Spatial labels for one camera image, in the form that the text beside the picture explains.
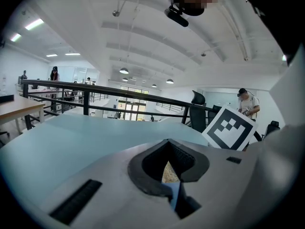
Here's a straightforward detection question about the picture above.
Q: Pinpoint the light blue table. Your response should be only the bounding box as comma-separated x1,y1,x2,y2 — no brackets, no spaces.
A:
0,113,210,201

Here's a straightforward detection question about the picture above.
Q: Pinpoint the black office chair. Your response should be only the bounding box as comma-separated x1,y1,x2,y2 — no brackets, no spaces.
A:
189,90,208,133
207,104,224,126
261,120,281,140

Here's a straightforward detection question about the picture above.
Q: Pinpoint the glass window wall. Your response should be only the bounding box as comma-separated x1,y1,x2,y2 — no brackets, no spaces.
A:
118,86,150,121

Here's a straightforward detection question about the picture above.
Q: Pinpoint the black head-mounted camera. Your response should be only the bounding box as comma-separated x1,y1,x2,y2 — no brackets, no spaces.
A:
163,5,190,28

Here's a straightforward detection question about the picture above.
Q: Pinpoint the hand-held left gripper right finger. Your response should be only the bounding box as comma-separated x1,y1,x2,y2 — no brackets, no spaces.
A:
168,139,260,229

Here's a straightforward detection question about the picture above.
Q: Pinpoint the black curved railing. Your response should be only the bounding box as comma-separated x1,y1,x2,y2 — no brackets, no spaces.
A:
21,79,215,126

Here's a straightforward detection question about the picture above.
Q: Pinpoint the black box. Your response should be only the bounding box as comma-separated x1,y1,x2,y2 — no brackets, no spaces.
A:
0,94,14,104

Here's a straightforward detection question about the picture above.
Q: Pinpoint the yellow sponge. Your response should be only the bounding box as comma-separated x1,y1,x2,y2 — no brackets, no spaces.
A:
161,160,181,185

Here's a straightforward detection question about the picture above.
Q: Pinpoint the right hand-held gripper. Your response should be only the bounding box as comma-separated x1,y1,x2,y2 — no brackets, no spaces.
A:
202,105,259,151

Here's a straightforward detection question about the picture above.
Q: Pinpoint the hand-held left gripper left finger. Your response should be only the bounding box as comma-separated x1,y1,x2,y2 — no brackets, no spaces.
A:
39,139,184,229

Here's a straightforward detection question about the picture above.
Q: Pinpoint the person's black clothing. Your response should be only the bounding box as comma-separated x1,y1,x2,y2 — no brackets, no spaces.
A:
239,0,305,64

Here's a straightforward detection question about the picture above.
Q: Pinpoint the wooden desk with white frame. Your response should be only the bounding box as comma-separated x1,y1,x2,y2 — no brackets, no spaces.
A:
0,96,46,139

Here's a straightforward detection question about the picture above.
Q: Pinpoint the big blue plate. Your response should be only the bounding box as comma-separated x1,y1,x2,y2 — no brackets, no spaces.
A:
168,181,182,211

